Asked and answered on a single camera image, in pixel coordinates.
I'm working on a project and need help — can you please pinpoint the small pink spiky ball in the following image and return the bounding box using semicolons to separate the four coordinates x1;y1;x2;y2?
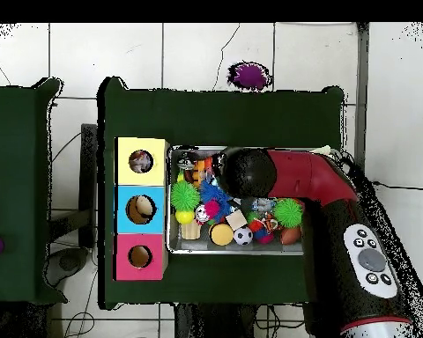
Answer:
203;199;221;218

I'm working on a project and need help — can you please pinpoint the colourful patterned cloth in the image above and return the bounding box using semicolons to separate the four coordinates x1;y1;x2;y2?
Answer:
129;150;154;173

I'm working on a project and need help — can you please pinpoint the purple spiky fish toy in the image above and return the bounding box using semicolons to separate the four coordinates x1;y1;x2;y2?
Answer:
226;61;273;92

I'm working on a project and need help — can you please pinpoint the shallow metal mesh bin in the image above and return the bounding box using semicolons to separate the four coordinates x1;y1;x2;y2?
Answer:
166;144;342;257

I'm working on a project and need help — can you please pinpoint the wooden box with three holes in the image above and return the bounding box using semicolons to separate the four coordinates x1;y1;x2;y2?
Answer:
113;136;170;282

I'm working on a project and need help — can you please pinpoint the blue puffer ball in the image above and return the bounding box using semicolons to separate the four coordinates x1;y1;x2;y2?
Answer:
198;179;234;223

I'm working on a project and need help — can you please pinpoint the green puffer ball with eyes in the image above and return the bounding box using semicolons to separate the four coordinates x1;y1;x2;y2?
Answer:
169;180;201;213

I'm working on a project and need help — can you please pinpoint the orange round sponge disc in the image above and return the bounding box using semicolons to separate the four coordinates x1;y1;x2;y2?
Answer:
209;224;234;246

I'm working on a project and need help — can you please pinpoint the small soccer ball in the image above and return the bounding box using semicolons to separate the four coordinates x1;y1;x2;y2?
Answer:
233;225;254;246

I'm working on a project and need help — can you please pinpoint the grey rounded floor object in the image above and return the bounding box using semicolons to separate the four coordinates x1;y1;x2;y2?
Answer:
43;246;90;288

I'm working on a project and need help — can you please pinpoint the grey metal pole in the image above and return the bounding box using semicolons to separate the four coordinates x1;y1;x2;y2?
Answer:
353;22;370;170

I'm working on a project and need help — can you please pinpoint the black cable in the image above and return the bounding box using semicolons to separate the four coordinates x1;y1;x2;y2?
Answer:
372;180;423;192

